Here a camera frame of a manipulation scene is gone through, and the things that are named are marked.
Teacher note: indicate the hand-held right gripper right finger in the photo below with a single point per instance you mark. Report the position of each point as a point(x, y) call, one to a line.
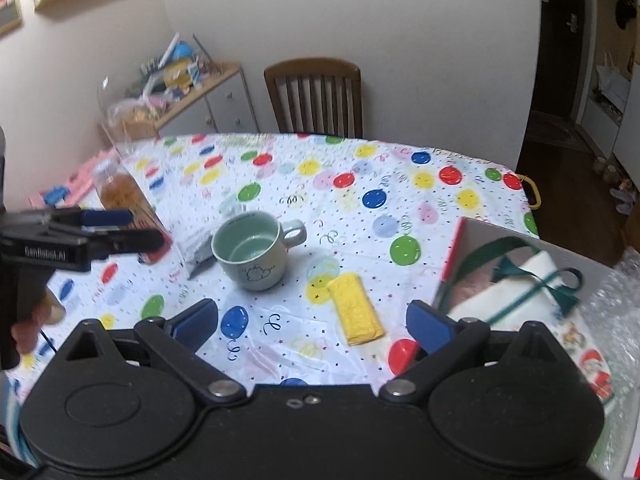
point(430, 325)

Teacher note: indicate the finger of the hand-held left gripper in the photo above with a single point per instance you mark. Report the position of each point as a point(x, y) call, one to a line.
point(107, 217)
point(135, 241)

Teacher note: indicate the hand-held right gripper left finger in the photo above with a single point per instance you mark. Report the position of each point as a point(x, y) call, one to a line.
point(192, 322)

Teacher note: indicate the yellow cloth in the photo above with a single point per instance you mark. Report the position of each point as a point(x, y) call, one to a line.
point(357, 310)

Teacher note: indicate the white green printed tote bag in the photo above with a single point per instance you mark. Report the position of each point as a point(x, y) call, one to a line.
point(530, 295)

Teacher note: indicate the red and white cardboard box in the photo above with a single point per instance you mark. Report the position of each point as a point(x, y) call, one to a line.
point(480, 232)

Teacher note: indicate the clear bubble wrap sheet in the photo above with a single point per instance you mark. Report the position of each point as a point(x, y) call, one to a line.
point(620, 320)

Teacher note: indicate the person's left hand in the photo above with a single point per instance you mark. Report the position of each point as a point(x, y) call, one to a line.
point(30, 330)

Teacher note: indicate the amber liquid plastic bottle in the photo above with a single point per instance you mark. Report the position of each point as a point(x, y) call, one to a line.
point(130, 200)

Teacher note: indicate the pink tray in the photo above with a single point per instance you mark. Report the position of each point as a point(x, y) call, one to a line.
point(65, 187)

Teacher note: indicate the silver grey pouch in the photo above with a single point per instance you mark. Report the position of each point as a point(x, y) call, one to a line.
point(200, 255)

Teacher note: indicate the pale green mug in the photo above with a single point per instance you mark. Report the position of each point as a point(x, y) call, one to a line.
point(255, 260)

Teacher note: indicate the clear bag of bread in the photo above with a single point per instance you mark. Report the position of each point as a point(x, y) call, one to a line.
point(132, 117)

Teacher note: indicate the white cabinet with wooden top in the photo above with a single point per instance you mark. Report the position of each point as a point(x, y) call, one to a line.
point(225, 105)

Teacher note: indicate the pile of colourful clutter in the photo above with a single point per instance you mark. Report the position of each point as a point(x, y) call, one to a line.
point(172, 67)

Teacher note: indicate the balloon print tablecloth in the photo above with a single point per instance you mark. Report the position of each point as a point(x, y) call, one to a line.
point(320, 185)

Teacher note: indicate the brown wooden chair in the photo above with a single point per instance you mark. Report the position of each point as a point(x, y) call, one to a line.
point(312, 72)

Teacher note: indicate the white kitchen cabinet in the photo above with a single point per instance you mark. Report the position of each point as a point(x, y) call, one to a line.
point(629, 135)

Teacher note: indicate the white paper bag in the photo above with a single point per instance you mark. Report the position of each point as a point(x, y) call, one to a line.
point(612, 82)

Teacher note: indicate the dark wooden door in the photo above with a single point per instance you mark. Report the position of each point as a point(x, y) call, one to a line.
point(565, 35)

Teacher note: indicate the framed wall picture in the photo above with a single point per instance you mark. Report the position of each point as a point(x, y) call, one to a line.
point(10, 5)

